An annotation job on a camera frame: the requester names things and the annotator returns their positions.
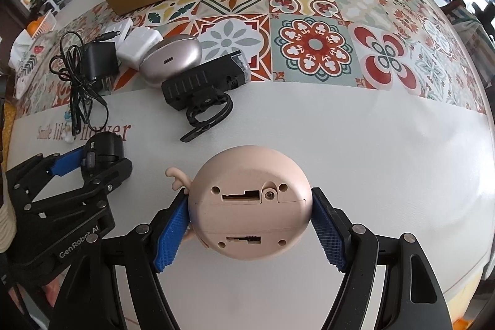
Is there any small black round device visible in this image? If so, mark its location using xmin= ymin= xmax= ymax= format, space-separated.
xmin=80 ymin=131 xmax=124 ymax=179

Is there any beige round toy base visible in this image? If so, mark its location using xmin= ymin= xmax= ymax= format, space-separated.
xmin=165 ymin=145 xmax=313 ymax=260

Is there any black bike light with strap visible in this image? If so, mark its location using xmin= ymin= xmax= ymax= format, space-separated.
xmin=161 ymin=50 xmax=251 ymax=143

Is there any white square power adapter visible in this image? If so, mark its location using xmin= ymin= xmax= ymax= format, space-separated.
xmin=116 ymin=27 xmax=163 ymax=70

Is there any white charger block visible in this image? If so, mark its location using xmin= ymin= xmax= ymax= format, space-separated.
xmin=102 ymin=18 xmax=133 ymax=48

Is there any white patterned tissue pack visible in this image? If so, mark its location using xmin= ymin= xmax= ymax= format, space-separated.
xmin=8 ymin=37 xmax=50 ymax=101

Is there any white basket with oranges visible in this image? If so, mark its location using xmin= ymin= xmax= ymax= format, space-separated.
xmin=26 ymin=12 xmax=56 ymax=39

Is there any pink metallic earbud case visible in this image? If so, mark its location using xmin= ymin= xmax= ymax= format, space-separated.
xmin=138 ymin=34 xmax=202 ymax=88

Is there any patterned tile tablecloth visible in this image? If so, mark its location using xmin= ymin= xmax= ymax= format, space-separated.
xmin=18 ymin=0 xmax=486 ymax=116

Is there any black power adapter with cable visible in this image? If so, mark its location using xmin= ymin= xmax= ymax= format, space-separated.
xmin=49 ymin=31 xmax=121 ymax=136

